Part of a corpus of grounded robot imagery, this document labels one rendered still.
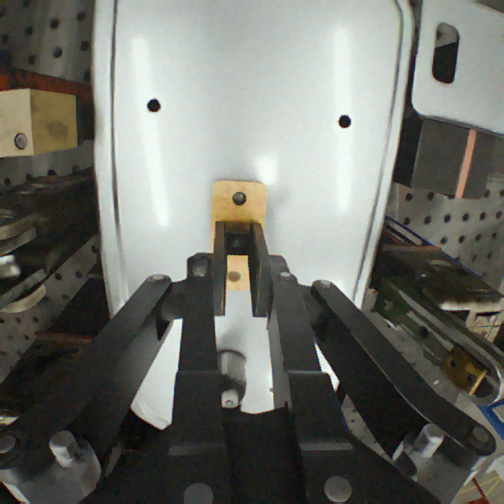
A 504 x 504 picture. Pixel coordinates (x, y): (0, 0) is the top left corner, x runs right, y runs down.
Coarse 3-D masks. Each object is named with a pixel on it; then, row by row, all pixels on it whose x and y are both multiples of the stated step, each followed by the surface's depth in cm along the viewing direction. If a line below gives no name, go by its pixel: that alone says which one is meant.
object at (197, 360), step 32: (192, 256) 14; (192, 288) 13; (192, 320) 11; (192, 352) 9; (192, 384) 7; (192, 416) 6; (192, 448) 6; (224, 448) 6; (192, 480) 5; (224, 480) 5
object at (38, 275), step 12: (0, 240) 14; (12, 240) 14; (24, 240) 15; (0, 252) 14; (24, 264) 17; (24, 276) 16; (36, 276) 17; (0, 288) 14; (12, 288) 15; (24, 288) 16; (0, 300) 14; (12, 300) 15
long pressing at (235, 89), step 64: (128, 0) 15; (192, 0) 16; (256, 0) 16; (320, 0) 16; (384, 0) 16; (128, 64) 17; (192, 64) 17; (256, 64) 18; (320, 64) 18; (384, 64) 18; (128, 128) 19; (192, 128) 19; (256, 128) 19; (320, 128) 20; (384, 128) 20; (128, 192) 20; (192, 192) 21; (320, 192) 22; (384, 192) 22; (128, 256) 22; (320, 256) 24; (256, 320) 26; (256, 384) 29
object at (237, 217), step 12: (228, 180) 20; (216, 192) 20; (228, 192) 20; (252, 192) 20; (264, 192) 20; (216, 204) 21; (228, 204) 21; (252, 204) 21; (264, 204) 21; (216, 216) 21; (228, 216) 21; (240, 216) 21; (252, 216) 21; (264, 216) 21; (228, 228) 21; (240, 228) 21; (228, 240) 21; (228, 252) 21; (240, 252) 21; (228, 264) 22; (240, 264) 22; (228, 288) 23; (240, 288) 23
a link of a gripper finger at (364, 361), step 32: (320, 288) 13; (352, 320) 11; (352, 352) 10; (384, 352) 10; (352, 384) 10; (384, 384) 9; (416, 384) 8; (384, 416) 8; (416, 416) 7; (448, 416) 7; (384, 448) 8; (448, 448) 6; (480, 448) 6
